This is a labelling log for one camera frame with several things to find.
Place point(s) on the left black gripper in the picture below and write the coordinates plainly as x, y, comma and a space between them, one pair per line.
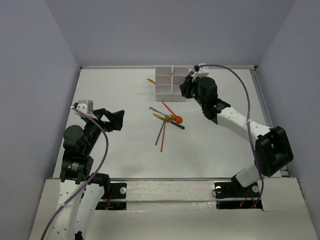
100, 117

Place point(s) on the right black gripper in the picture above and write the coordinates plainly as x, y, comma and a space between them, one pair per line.
184, 87

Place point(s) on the teal chopstick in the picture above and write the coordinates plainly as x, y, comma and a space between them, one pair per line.
159, 133

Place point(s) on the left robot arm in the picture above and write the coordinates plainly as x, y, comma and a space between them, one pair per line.
80, 188

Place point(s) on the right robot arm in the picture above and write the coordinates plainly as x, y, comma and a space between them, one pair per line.
271, 148

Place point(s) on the white right organizer container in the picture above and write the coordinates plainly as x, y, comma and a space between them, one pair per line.
178, 76

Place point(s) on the white organizer container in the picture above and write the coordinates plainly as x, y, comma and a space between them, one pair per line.
178, 76
163, 80

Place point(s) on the white left organizer container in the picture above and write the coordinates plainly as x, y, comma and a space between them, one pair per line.
163, 80

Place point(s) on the orange spoon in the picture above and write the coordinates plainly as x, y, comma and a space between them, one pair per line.
178, 119

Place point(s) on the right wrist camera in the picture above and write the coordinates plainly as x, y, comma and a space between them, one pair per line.
198, 71

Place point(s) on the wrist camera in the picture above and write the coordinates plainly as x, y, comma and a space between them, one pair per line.
198, 71
84, 106

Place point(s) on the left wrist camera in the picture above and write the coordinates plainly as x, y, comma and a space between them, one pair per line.
84, 106

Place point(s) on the gold knife green handle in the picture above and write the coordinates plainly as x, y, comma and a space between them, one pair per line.
169, 121

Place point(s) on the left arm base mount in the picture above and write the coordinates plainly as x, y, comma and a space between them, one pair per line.
115, 200

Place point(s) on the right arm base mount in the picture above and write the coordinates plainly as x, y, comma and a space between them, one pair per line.
230, 199

